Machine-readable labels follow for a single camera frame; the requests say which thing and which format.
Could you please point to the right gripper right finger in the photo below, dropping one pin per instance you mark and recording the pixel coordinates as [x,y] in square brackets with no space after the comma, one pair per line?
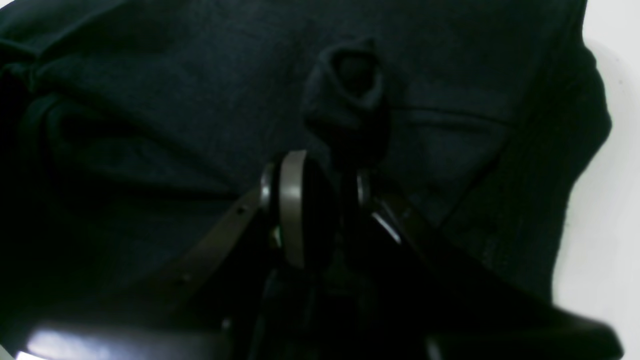
[435,302]

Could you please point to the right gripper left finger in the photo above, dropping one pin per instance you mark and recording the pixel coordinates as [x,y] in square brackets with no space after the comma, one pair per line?
[202,306]

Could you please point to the black T-shirt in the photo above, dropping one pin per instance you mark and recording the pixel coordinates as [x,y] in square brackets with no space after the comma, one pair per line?
[130,127]

